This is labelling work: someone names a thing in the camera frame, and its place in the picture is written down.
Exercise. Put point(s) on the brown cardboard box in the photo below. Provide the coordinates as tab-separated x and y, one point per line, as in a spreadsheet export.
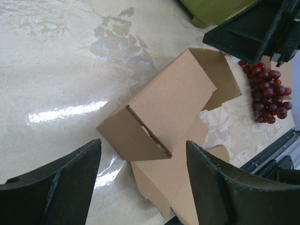
150	130

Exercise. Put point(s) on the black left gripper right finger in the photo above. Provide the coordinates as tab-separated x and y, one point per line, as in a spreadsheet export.
226	195

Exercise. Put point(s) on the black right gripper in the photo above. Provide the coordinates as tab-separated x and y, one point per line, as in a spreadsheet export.
266	28

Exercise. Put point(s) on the green plastic bin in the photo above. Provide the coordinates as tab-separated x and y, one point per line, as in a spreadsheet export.
207	13

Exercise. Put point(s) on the dark red grape bunch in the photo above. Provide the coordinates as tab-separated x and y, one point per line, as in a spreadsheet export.
267	92

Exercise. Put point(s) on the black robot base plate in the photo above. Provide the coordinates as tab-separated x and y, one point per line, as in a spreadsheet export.
284	153

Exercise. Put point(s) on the large folded cardboard box right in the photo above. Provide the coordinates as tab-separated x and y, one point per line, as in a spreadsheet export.
281	79

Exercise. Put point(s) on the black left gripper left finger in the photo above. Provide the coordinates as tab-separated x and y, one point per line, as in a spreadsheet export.
58	193

